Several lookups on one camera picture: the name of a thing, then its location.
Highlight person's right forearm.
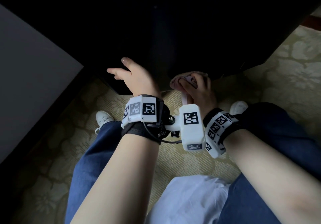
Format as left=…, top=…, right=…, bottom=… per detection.
left=222, top=129, right=321, bottom=224

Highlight white fabric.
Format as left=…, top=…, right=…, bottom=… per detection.
left=145, top=175, right=231, bottom=224

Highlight person's right hand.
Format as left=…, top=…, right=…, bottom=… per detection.
left=179, top=72, right=218, bottom=118

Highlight wrist marker band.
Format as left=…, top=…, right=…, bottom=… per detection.
left=202, top=108, right=246, bottom=145
left=121, top=95, right=171, bottom=145

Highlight pink cleaning cloth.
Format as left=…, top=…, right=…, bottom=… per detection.
left=170, top=71, right=209, bottom=106

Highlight left wrist marker band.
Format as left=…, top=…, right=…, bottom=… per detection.
left=121, top=95, right=171, bottom=145

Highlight person's left hand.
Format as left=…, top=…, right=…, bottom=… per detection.
left=106, top=57, right=162, bottom=99

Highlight black office chair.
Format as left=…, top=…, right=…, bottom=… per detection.
left=0, top=0, right=321, bottom=96

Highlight white shoe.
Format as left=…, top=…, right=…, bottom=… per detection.
left=95, top=110, right=115, bottom=134
left=229, top=100, right=249, bottom=116

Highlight blue trousers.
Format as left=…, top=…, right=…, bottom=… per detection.
left=65, top=102, right=321, bottom=224

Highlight right wrist marker band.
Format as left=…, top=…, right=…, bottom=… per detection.
left=202, top=108, right=246, bottom=145

